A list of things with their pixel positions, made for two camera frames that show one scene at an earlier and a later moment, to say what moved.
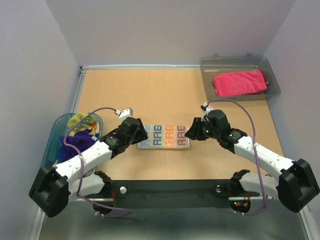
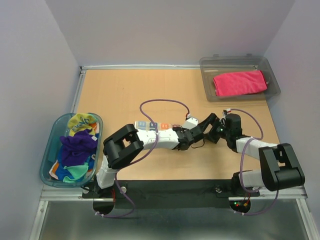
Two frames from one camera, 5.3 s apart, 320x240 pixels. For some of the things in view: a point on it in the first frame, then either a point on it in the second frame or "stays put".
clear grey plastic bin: x=238 y=77 stays put
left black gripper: x=141 y=134 to x=183 y=129
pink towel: x=240 y=82 stays put
